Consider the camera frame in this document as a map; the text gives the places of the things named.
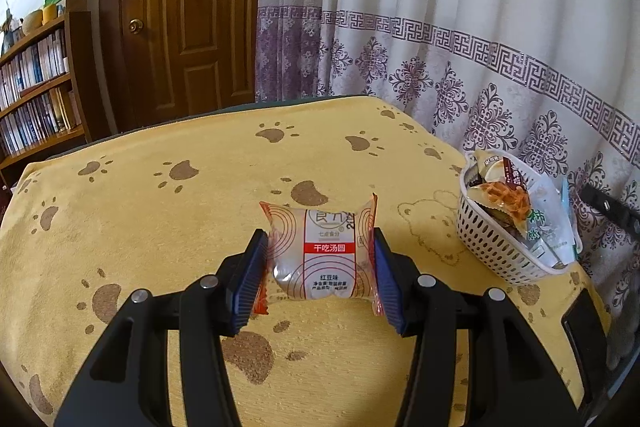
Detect rows of shelved books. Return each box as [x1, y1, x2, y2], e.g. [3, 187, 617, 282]
[0, 29, 83, 158]

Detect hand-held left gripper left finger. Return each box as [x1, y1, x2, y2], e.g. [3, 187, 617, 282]
[52, 228, 272, 427]

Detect beige snack packet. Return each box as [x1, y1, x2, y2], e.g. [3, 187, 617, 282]
[462, 149, 511, 188]

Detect white plastic basket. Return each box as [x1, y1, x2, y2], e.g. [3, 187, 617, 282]
[456, 152, 581, 285]

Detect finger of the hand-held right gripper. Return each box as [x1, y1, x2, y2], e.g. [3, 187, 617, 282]
[579, 184, 640, 230]

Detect white printed packet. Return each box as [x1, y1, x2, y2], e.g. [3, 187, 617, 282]
[525, 172, 583, 270]

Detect woven bowl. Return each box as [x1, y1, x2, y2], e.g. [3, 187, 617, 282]
[21, 9, 45, 34]

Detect brown wooden door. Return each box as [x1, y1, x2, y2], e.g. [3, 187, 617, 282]
[98, 0, 271, 132]

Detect wooden bookshelf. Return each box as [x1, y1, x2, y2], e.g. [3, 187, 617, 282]
[0, 11, 108, 188]

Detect yellow paw-print blanket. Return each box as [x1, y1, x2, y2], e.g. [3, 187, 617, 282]
[0, 94, 613, 427]

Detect white and red snack packet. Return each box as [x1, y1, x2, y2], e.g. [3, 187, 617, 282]
[259, 193, 383, 318]

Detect teal bag of orange snacks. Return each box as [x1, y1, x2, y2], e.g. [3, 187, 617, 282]
[467, 157, 538, 238]

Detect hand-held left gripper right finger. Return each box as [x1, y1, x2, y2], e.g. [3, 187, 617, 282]
[371, 227, 583, 427]

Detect grey cloth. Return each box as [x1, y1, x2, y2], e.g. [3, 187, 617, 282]
[605, 292, 640, 373]

